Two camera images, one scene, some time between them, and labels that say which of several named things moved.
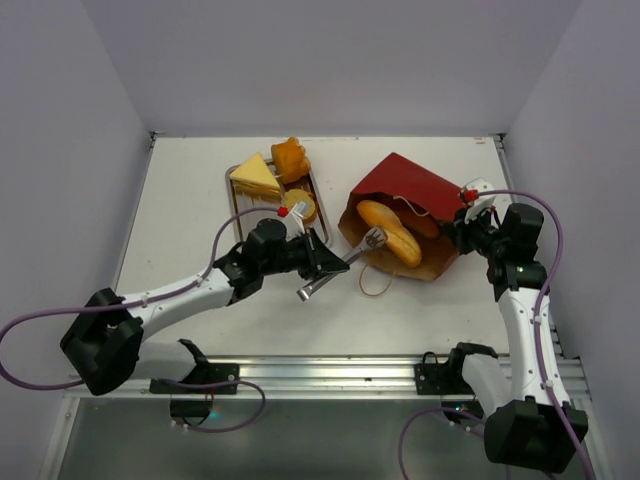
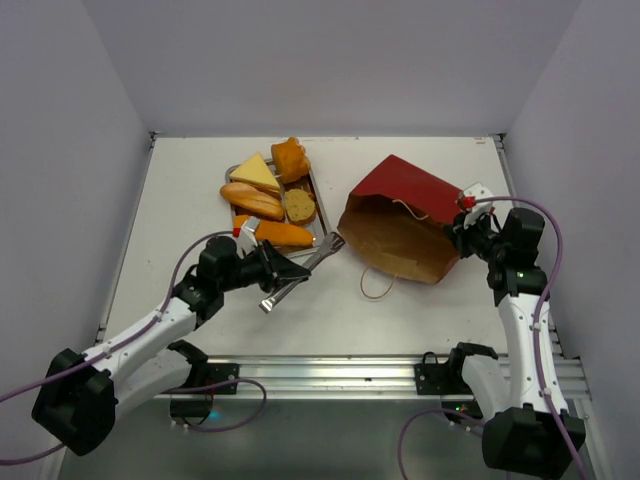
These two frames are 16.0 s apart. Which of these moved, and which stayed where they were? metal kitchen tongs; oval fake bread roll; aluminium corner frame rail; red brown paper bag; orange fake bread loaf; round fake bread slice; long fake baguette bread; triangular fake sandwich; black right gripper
Moved: oval fake bread roll; metal kitchen tongs; long fake baguette bread
Stayed: black right gripper; red brown paper bag; aluminium corner frame rail; round fake bread slice; triangular fake sandwich; orange fake bread loaf
